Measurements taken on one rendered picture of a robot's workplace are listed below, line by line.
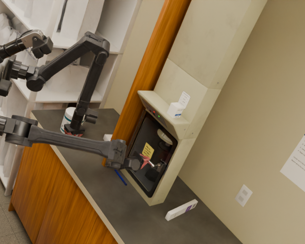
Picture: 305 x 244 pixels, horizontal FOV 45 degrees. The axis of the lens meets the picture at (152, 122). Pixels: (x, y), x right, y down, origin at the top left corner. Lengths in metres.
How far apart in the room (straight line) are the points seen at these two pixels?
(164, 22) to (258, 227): 1.23
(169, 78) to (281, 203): 0.89
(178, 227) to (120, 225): 0.34
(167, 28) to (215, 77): 0.38
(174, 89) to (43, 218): 1.29
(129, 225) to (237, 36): 1.07
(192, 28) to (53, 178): 1.27
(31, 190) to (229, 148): 1.39
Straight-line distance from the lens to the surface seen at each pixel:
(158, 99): 1.94
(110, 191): 2.11
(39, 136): 1.42
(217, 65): 1.74
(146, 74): 2.01
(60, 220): 2.44
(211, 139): 2.31
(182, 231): 2.10
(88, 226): 2.17
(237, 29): 1.70
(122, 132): 2.16
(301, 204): 2.07
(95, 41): 1.69
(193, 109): 1.82
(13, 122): 1.42
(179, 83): 1.89
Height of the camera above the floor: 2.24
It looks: 26 degrees down
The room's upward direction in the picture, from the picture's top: 24 degrees clockwise
